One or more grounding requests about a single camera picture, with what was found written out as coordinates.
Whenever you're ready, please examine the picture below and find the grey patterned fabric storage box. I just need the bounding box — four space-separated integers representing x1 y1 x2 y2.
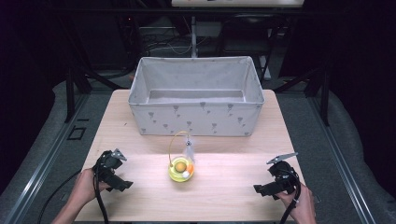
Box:
128 56 266 137

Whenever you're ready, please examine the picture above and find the black metal stand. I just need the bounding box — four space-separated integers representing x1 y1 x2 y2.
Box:
274 65 332 127
64 65 94 124

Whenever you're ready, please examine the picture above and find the person's left hand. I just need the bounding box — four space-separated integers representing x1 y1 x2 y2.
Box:
72 168 111 206

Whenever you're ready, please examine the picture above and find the bundle of floor cables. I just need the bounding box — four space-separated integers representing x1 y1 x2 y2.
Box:
141 32 192 58

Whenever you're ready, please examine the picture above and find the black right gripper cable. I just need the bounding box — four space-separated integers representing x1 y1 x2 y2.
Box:
278 175 303 224

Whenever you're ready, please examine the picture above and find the white metal pole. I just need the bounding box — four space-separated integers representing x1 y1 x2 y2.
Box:
191 15 198 59

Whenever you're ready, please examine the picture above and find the black chair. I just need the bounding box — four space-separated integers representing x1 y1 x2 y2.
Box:
216 13 278 82

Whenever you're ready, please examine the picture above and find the yellow ball cat toy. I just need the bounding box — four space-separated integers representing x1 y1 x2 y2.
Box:
167 130 196 184

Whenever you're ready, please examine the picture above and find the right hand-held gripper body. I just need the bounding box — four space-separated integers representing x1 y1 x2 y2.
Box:
266 152 302 194

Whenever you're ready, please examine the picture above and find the aluminium floor rail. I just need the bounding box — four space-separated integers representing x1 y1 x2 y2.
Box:
306 96 378 224
2 92 92 224

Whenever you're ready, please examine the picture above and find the person's right hand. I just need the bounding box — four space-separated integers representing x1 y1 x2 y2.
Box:
275 183 318 224

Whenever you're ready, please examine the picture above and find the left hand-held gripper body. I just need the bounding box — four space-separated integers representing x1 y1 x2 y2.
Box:
92 148 128 182

